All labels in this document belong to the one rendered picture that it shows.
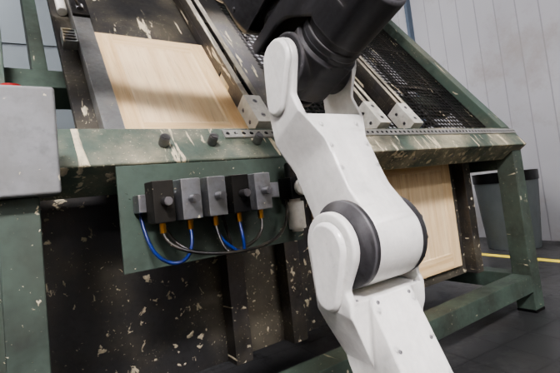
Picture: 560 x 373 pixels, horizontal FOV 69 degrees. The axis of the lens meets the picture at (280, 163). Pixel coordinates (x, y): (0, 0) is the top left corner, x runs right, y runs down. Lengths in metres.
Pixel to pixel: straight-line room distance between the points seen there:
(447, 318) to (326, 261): 1.15
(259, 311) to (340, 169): 0.86
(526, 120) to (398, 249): 3.84
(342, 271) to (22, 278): 0.51
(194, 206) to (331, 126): 0.36
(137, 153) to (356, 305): 0.61
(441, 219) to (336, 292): 1.51
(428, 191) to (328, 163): 1.39
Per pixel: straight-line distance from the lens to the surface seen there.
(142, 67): 1.36
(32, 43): 1.49
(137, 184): 0.98
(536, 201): 4.03
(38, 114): 0.77
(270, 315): 1.48
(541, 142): 4.39
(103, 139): 1.02
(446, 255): 2.15
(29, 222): 0.78
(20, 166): 0.76
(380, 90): 1.83
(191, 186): 0.91
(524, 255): 2.34
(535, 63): 4.45
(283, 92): 0.74
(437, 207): 2.11
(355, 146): 0.74
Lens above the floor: 0.71
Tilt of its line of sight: 4 degrees up
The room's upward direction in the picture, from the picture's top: 6 degrees counter-clockwise
